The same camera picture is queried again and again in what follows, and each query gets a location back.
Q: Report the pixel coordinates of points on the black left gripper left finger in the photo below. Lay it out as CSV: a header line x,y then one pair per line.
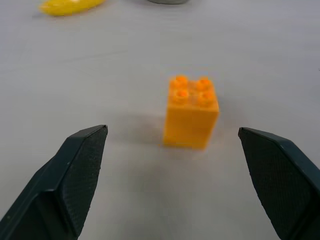
x,y
62,180

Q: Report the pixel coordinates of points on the grey round object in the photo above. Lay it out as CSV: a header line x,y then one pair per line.
x,y
167,1

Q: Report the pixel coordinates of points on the yellow banana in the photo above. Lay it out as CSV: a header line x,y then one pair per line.
x,y
67,6

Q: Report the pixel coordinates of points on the orange studded building block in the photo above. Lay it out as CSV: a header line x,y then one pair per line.
x,y
190,117

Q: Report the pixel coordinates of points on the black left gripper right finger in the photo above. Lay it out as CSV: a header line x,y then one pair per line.
x,y
277,180

